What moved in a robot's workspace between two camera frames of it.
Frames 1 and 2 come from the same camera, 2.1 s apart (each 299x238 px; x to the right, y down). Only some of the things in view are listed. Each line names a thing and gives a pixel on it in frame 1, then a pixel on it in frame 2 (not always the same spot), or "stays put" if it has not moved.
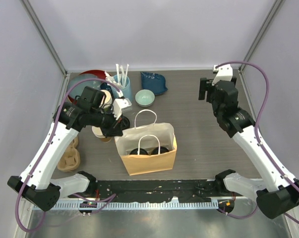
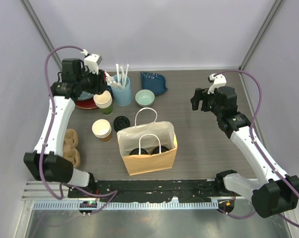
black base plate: (153, 190) stays put
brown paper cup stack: (97, 133) stays put
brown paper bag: (149, 148) stays put
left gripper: (114, 129) -> (100, 85)
